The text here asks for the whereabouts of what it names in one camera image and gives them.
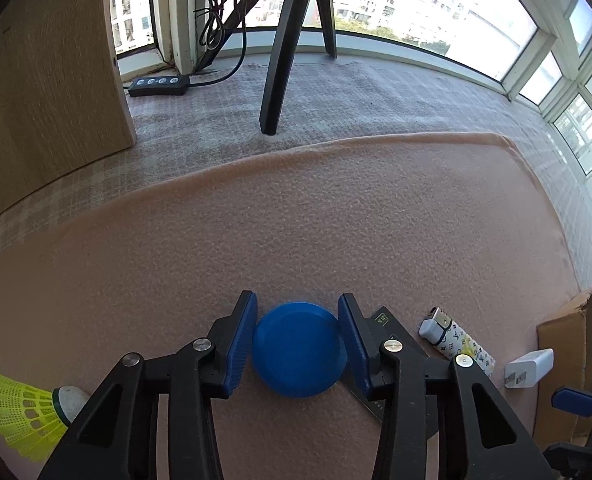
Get pink blanket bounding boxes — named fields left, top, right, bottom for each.
left=0, top=132, right=592, bottom=480

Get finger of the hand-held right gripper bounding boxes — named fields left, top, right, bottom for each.
left=543, top=442, right=592, bottom=480
left=551, top=375, right=592, bottom=417

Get white patterned lighter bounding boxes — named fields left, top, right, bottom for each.
left=418, top=306, right=496, bottom=376

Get brown cardboard box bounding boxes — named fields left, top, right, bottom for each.
left=536, top=285, right=592, bottom=448

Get light oak board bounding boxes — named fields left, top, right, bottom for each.
left=0, top=0, right=138, bottom=233

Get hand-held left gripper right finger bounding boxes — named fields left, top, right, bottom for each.
left=337, top=292, right=547, bottom=480

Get black inline controller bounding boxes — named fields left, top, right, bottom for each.
left=128, top=74, right=192, bottom=98

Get black cable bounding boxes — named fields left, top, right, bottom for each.
left=193, top=0, right=249, bottom=86

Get white wall charger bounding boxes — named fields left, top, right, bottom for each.
left=505, top=348, right=555, bottom=390

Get yellow shuttlecock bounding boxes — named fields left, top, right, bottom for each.
left=0, top=373, right=91, bottom=462

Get dark grey card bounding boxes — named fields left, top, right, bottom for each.
left=343, top=305, right=429, bottom=423

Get white window frame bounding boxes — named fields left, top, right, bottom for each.
left=108, top=0, right=592, bottom=176

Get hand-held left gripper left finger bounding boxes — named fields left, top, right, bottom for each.
left=38, top=290, right=259, bottom=480

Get blue round lid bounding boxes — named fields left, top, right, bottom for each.
left=252, top=302, right=348, bottom=399

